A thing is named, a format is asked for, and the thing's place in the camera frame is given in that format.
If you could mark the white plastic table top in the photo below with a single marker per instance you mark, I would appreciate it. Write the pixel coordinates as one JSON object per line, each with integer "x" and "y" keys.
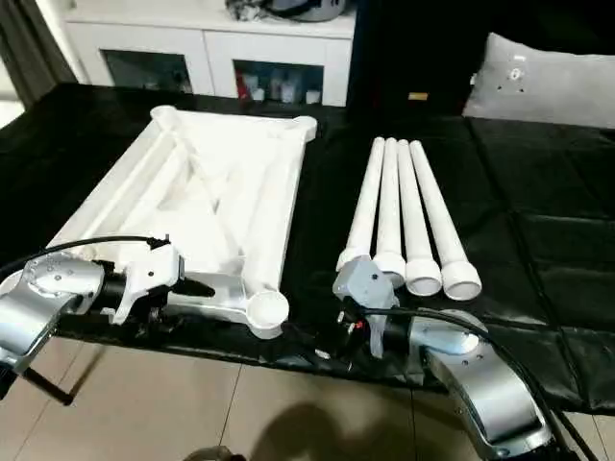
{"x": 221, "y": 173}

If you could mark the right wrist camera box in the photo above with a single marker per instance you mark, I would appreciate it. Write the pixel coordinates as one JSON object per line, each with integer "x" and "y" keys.
{"x": 365, "y": 283}

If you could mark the grey curtain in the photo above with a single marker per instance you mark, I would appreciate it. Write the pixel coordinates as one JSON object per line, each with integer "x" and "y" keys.
{"x": 29, "y": 48}

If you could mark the black work mat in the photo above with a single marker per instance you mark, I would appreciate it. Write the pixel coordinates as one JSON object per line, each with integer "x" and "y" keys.
{"x": 548, "y": 211}

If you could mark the small tan label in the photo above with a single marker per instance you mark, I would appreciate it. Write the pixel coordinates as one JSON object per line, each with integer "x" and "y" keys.
{"x": 417, "y": 96}

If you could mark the white glass-door cabinet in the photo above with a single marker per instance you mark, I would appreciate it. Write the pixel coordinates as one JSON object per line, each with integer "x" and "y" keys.
{"x": 211, "y": 48}

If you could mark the black sofa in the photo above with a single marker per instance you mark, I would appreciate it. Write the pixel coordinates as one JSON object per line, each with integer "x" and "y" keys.
{"x": 413, "y": 48}

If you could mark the black metal frame bar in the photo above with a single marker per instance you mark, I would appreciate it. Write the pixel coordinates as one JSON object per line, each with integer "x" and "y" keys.
{"x": 48, "y": 386}

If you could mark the grey cushion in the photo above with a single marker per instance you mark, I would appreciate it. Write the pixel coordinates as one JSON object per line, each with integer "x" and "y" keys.
{"x": 548, "y": 86}

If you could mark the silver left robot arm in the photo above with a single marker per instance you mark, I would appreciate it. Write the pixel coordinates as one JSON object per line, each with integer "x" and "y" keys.
{"x": 48, "y": 288}

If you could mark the white plastic table leg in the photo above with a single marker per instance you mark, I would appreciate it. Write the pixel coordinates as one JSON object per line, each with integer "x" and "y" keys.
{"x": 390, "y": 202}
{"x": 413, "y": 211}
{"x": 437, "y": 211}
{"x": 368, "y": 192}

